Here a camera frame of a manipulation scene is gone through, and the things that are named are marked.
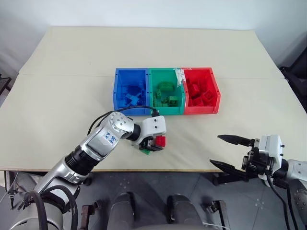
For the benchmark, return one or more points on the black table caster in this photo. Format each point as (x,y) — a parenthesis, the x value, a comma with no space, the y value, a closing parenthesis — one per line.
(219,178)

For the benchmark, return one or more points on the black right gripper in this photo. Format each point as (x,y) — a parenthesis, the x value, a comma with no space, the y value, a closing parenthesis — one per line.
(255,164)

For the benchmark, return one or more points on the flat green building block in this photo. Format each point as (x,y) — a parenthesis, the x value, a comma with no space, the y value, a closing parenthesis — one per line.
(145,152)

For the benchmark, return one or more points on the red toy building block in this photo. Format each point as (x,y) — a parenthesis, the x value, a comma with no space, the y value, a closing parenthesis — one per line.
(161,140)
(197,101)
(209,95)
(192,88)

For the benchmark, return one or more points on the dark background object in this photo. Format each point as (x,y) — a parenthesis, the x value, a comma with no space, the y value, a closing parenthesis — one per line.
(4,83)

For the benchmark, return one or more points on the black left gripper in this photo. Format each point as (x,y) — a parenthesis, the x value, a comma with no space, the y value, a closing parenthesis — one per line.
(144,143)

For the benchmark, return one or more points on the brown metal table foot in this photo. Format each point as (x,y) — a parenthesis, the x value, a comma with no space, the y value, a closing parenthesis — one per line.
(219,212)
(87,215)

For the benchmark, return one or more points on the white paper label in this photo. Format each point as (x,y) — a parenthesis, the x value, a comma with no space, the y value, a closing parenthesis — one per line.
(179,76)

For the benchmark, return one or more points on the blue cross-shaped building block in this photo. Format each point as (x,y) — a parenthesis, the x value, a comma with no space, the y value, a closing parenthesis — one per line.
(131,97)

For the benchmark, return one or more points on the red plastic bin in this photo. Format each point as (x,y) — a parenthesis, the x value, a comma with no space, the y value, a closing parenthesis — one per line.
(216,95)

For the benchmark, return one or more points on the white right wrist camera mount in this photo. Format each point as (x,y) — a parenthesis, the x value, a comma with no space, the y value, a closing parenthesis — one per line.
(272,146)

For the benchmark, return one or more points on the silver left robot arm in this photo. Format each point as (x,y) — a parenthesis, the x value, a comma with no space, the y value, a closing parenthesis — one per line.
(100,141)

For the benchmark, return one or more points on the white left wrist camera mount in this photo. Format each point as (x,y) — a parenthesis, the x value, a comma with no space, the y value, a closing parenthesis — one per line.
(154,124)

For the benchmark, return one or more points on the large green arched block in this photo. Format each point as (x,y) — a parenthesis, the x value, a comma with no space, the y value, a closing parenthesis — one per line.
(165,86)

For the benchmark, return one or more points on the green plastic bin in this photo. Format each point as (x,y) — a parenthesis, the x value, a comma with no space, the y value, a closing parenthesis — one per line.
(153,76)

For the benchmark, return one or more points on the dark rounded shape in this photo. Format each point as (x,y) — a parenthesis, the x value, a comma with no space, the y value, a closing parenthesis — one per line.
(123,210)
(182,210)

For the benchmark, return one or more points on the green square building block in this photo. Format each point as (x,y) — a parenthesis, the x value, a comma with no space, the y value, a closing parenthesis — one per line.
(173,100)

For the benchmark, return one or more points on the small green building block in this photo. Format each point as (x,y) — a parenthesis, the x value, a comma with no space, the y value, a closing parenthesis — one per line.
(158,94)
(164,102)

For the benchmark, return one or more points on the blue plastic bin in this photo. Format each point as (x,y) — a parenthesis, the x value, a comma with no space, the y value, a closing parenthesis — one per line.
(120,95)

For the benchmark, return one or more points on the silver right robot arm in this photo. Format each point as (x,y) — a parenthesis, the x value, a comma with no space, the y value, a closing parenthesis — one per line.
(297,169)

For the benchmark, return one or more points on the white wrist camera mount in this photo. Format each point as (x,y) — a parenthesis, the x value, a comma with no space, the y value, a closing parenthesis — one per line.
(272,146)
(154,124)

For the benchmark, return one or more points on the blue toy building block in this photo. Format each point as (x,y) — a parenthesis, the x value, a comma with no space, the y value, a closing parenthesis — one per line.
(144,94)

